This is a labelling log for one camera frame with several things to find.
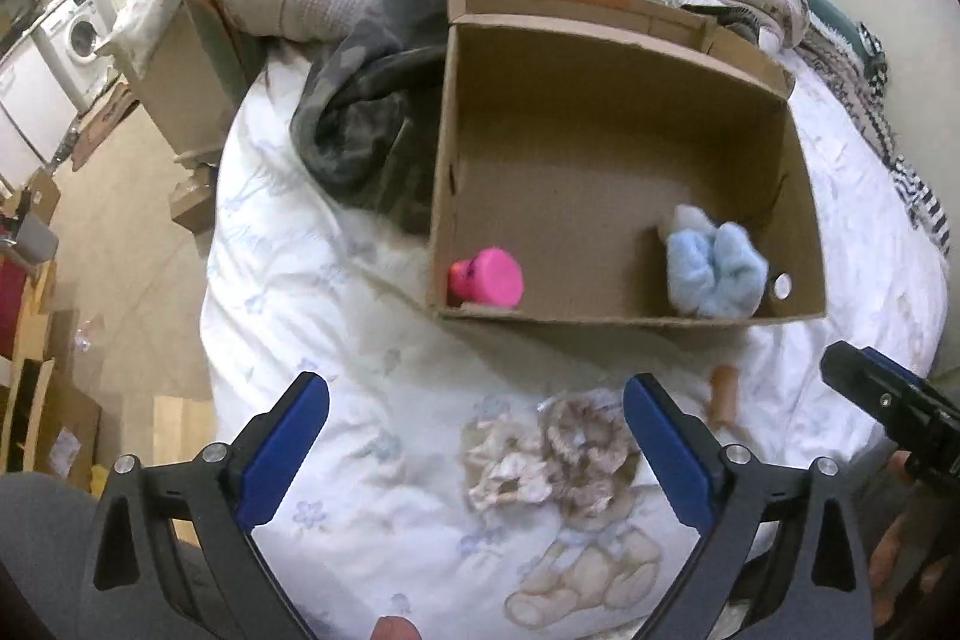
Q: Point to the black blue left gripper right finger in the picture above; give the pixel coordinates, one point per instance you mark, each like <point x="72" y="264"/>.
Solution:
<point x="795" y="530"/>

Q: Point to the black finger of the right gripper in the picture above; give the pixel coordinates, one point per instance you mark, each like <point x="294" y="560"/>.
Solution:
<point x="914" y="416"/>

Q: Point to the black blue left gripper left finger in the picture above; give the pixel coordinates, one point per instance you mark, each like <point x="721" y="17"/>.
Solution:
<point x="171" y="552"/>

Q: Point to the beige brown patterned scrunchie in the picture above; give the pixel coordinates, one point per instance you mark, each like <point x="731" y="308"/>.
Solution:
<point x="593" y="458"/>

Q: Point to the cream white scrunchie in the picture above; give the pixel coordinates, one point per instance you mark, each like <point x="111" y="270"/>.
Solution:
<point x="506" y="463"/>

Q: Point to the person's right hand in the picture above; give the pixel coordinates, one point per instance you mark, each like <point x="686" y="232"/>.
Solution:
<point x="883" y="560"/>

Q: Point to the grey trouser leg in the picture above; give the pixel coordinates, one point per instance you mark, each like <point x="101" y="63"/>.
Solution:
<point x="45" y="533"/>

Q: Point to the cardboard box with label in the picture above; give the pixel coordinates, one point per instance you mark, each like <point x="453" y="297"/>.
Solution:
<point x="68" y="429"/>

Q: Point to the light blue fluffy socks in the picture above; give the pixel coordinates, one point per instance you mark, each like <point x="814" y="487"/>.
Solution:
<point x="713" y="270"/>

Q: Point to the white teddy bear bedsheet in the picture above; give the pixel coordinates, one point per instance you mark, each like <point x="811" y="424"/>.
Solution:
<point x="378" y="521"/>

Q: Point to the black white striped cloth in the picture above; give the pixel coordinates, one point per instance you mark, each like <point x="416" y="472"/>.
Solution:
<point x="858" y="80"/>

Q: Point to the open brown cardboard box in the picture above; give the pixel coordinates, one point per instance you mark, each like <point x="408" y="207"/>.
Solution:
<point x="569" y="130"/>

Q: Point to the pink rubber duck toy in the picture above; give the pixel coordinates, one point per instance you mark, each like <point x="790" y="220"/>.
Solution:
<point x="492" y="277"/>

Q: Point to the grey camouflage blanket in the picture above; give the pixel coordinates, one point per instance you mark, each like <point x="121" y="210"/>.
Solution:
<point x="367" y="123"/>

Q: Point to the white washing machine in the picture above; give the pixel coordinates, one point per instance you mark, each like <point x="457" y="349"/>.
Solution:
<point x="69" y="36"/>

